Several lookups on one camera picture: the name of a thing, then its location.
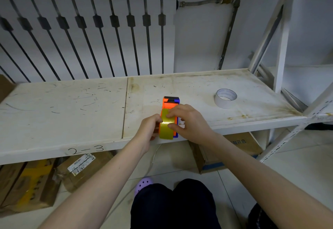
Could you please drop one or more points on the white tape roll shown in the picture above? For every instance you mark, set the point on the white tape roll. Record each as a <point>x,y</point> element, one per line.
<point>221,102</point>

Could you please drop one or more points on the person's right forearm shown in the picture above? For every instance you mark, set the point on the person's right forearm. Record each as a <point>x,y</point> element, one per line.
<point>260,179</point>

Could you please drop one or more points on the orange and blue tape dispenser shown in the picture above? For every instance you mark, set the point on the orange and blue tape dispenser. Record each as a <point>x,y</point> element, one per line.
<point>170,103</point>

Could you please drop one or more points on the person's left thumb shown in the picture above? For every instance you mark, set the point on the person's left thumb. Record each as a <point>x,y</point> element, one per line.
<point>157,118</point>

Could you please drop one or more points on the purple clog shoe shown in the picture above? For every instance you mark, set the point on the purple clog shoe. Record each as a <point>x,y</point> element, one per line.
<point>143,184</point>

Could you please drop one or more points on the cardboard box with white label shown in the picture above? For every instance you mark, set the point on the cardboard box with white label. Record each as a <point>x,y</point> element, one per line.
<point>83,169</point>

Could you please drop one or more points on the yellow tape roll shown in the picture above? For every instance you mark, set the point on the yellow tape roll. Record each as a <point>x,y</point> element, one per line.
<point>166,127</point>

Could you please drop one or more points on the white radiator cover black bars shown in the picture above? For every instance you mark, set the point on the white radiator cover black bars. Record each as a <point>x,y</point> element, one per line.
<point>85,8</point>

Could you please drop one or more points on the plain brown cardboard box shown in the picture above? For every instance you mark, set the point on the plain brown cardboard box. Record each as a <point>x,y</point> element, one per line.
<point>9,179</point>

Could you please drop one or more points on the cardboard box with yellow tape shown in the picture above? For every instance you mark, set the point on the cardboard box with yellow tape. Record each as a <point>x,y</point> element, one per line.
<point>36,184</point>

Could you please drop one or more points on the brown cardboard flap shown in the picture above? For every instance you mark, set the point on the brown cardboard flap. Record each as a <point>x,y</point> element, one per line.
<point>5,87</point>

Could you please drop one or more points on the person's left forearm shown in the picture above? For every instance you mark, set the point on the person's left forearm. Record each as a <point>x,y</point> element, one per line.
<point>104,184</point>

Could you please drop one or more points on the person's right thumb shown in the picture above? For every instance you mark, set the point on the person's right thumb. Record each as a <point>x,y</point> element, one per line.
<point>173,126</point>

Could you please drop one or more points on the person's right hand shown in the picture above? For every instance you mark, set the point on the person's right hand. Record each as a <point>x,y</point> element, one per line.
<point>192,125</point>

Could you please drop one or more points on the person's left hand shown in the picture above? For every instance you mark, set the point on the person's left hand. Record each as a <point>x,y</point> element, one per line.
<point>145,132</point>

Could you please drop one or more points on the cardboard box with blue tape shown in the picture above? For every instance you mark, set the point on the cardboard box with blue tape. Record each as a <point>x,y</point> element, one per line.
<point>234,145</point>

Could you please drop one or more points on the grey metal water pipe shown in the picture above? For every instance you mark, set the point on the grey metal water pipe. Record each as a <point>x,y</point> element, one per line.
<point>229,31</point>

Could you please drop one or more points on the white metal shelving rack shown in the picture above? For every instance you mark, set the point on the white metal shelving rack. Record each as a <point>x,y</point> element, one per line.
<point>282,54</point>

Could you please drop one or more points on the person's dark trousers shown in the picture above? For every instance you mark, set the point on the person's dark trousers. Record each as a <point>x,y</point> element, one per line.
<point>177,208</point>

